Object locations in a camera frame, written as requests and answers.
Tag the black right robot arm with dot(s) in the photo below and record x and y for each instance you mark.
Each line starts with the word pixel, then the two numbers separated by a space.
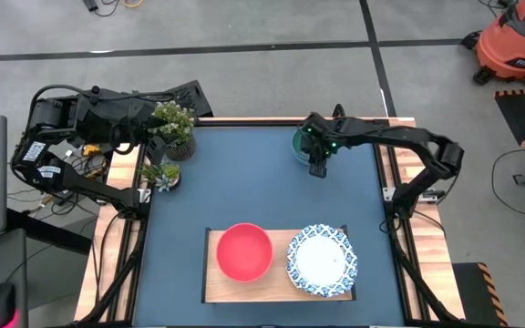
pixel 394 135

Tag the white flowering potted plant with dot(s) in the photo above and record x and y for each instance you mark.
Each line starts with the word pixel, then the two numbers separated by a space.
pixel 175 120

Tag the black hazard striped floor mat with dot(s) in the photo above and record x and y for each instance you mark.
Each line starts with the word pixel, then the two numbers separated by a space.
pixel 524 116
pixel 474 291

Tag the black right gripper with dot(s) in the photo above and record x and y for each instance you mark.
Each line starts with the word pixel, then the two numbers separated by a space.
pixel 321 136

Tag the green bowl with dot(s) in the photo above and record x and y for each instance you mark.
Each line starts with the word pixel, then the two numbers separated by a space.
pixel 298 146

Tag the small potted succulent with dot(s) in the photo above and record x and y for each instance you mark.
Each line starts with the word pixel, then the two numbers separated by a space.
pixel 164 175

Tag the yellow plug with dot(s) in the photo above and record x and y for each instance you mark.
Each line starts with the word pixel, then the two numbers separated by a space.
pixel 91 149

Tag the blue table mat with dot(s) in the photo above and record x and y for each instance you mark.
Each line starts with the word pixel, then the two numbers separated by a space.
pixel 244 182

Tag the black computer mouse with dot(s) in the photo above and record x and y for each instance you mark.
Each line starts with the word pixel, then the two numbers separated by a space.
pixel 1 303

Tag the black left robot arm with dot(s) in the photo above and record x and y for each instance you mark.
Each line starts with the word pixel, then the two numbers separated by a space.
pixel 57 175

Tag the red bowl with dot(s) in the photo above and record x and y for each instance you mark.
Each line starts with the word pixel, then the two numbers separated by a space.
pixel 244 252

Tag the silver corner bracket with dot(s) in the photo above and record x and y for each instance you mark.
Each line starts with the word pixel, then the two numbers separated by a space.
pixel 144 196
pixel 388 194

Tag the wooden cutting board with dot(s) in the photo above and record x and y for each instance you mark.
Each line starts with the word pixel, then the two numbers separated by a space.
pixel 239 292

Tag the orange shop vacuum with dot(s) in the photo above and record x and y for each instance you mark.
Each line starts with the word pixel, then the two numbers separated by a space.
pixel 508 45

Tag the black aluminium table frame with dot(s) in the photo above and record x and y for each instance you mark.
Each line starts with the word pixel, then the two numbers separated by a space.
pixel 401 255

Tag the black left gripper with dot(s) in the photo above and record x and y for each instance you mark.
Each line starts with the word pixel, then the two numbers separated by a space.
pixel 128 124

